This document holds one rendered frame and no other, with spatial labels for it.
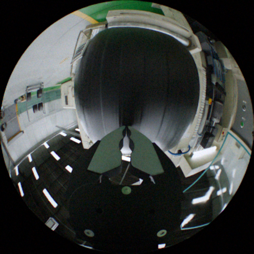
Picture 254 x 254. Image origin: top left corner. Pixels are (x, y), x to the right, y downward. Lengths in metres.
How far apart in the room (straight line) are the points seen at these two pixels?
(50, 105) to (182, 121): 11.80
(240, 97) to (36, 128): 12.10
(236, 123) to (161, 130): 0.60
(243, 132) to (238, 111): 0.13
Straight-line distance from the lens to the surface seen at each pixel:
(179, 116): 0.15
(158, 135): 0.16
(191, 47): 0.44
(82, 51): 0.18
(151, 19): 0.40
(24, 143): 11.78
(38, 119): 11.40
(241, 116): 0.67
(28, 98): 5.40
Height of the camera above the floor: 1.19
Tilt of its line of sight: 25 degrees up
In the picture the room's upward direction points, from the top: 177 degrees counter-clockwise
